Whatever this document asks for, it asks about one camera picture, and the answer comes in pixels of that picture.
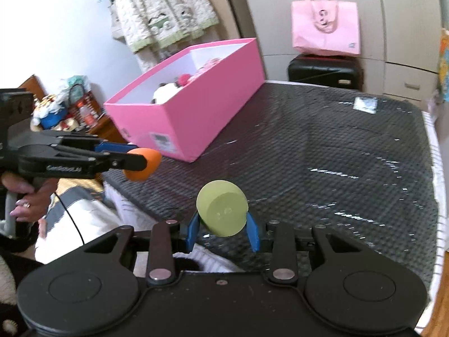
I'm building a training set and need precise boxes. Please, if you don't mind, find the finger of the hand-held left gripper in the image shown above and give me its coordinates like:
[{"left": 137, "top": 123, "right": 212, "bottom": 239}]
[
  {"left": 89, "top": 154, "right": 148, "bottom": 172},
  {"left": 19, "top": 130, "right": 139, "bottom": 160}
]

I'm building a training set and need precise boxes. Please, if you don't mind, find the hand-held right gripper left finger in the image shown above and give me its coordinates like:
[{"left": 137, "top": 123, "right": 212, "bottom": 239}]
[{"left": 84, "top": 213, "right": 201, "bottom": 286}]

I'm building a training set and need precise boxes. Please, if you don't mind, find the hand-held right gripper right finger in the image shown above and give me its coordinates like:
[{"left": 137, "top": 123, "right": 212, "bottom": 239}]
[{"left": 246, "top": 211, "right": 372, "bottom": 285}]

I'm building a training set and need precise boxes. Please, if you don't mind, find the orange ball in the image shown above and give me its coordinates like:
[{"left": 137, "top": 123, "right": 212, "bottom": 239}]
[{"left": 123, "top": 147, "right": 162, "bottom": 182}]

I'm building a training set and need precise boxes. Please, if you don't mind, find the green plastic cup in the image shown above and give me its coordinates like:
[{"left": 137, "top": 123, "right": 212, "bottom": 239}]
[{"left": 196, "top": 180, "right": 249, "bottom": 237}]

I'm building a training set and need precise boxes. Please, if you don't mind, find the white plush toy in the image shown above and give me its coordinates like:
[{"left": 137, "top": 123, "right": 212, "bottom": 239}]
[{"left": 152, "top": 81, "right": 185, "bottom": 105}]

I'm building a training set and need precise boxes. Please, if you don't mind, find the pink cardboard box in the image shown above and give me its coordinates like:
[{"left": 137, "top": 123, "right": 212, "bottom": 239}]
[{"left": 104, "top": 37, "right": 266, "bottom": 163}]

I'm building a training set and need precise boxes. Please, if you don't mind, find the pink floral cloth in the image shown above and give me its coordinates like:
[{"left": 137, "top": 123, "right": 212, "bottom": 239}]
[{"left": 194, "top": 58, "right": 221, "bottom": 76}]

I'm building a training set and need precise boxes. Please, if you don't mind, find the person's left hand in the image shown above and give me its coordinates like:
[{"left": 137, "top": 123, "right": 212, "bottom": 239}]
[{"left": 2, "top": 177, "right": 60, "bottom": 237}]

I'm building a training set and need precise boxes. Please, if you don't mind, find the wooden nightstand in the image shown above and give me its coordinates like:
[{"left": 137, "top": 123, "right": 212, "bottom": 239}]
[{"left": 17, "top": 74, "right": 123, "bottom": 144}]

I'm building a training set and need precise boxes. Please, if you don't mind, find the blue container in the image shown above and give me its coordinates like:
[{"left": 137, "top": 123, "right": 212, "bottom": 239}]
[{"left": 31, "top": 95, "right": 69, "bottom": 130}]

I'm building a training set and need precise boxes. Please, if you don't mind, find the orange drink bottle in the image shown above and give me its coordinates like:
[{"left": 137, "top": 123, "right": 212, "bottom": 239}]
[{"left": 79, "top": 102, "right": 99, "bottom": 127}]

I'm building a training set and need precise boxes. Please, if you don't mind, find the yellow grey striped blanket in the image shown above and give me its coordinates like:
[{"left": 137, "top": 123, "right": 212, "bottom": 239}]
[{"left": 35, "top": 177, "right": 158, "bottom": 264}]

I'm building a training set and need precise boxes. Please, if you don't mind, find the woven basket bag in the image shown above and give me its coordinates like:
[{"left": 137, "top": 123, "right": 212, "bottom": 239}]
[{"left": 67, "top": 84, "right": 93, "bottom": 116}]

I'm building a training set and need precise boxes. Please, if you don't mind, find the teal white plastic bag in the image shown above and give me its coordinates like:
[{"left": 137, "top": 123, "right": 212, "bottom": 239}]
[{"left": 59, "top": 74, "right": 90, "bottom": 94}]

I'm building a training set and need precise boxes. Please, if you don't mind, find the black bubble mat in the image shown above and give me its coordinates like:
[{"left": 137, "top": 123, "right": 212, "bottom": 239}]
[{"left": 102, "top": 80, "right": 441, "bottom": 274}]

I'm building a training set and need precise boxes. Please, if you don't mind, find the black white fleece clothing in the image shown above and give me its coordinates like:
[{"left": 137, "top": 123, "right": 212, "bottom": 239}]
[{"left": 0, "top": 232, "right": 46, "bottom": 337}]

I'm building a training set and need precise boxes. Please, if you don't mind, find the cream fleece pajamas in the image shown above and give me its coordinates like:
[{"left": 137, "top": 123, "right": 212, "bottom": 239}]
[{"left": 109, "top": 0, "right": 220, "bottom": 74}]

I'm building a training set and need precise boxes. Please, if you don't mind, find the small clear plastic wrapper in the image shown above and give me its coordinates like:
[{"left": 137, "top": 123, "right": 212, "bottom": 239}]
[{"left": 354, "top": 96, "right": 379, "bottom": 113}]

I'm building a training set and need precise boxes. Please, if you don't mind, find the black suitcase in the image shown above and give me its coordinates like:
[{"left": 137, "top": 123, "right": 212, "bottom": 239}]
[{"left": 288, "top": 53, "right": 363, "bottom": 90}]

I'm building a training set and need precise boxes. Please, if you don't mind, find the pink tote bag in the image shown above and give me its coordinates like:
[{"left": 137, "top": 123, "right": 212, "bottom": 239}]
[{"left": 291, "top": 0, "right": 361, "bottom": 57}]

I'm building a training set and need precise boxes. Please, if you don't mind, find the colourful printed gift bag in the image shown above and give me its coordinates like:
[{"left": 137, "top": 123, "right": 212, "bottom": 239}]
[{"left": 437, "top": 26, "right": 449, "bottom": 102}]

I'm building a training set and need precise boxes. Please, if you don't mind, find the beige wardrobe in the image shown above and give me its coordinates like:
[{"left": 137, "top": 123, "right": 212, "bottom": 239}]
[{"left": 219, "top": 0, "right": 443, "bottom": 102}]

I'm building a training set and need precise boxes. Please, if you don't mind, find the black cable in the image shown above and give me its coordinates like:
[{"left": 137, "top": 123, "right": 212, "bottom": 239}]
[{"left": 52, "top": 190, "right": 86, "bottom": 246}]

